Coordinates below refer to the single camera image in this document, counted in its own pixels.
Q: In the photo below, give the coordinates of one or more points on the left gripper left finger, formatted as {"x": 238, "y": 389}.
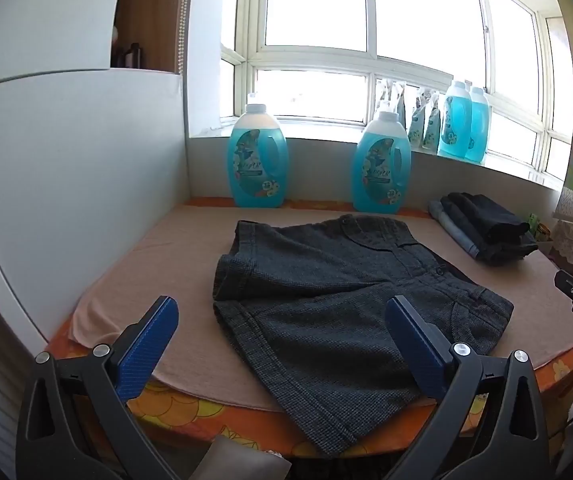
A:
{"x": 52, "y": 441}

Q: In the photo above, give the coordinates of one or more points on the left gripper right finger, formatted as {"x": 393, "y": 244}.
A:
{"x": 489, "y": 422}

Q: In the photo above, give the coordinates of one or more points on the grey houndstooth shorts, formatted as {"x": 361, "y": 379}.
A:
{"x": 305, "y": 308}

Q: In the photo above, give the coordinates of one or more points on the orange floral bedsheet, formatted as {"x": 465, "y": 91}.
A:
{"x": 172, "y": 417}

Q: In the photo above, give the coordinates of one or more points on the black folded garment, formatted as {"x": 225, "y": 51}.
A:
{"x": 499, "y": 235}

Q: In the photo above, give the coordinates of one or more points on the blue folded jeans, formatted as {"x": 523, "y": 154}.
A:
{"x": 435, "y": 209}

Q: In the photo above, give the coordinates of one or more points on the far blue bottle on sill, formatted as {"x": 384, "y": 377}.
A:
{"x": 479, "y": 125}

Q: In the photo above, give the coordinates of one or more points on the blue bottle on sill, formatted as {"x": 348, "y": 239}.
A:
{"x": 479, "y": 125}
{"x": 457, "y": 121}

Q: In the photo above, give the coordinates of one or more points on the refill pouch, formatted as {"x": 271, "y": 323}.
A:
{"x": 417, "y": 122}
{"x": 433, "y": 122}

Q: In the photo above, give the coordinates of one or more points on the right blue detergent bottle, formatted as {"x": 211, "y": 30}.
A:
{"x": 381, "y": 167}

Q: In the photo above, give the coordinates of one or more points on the blue detergent bottle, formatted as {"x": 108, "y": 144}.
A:
{"x": 257, "y": 160}
{"x": 381, "y": 167}

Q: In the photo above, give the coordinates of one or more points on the left blue detergent bottle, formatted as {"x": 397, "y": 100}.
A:
{"x": 257, "y": 160}

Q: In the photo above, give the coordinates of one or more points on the white cabinet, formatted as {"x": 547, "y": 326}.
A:
{"x": 92, "y": 154}

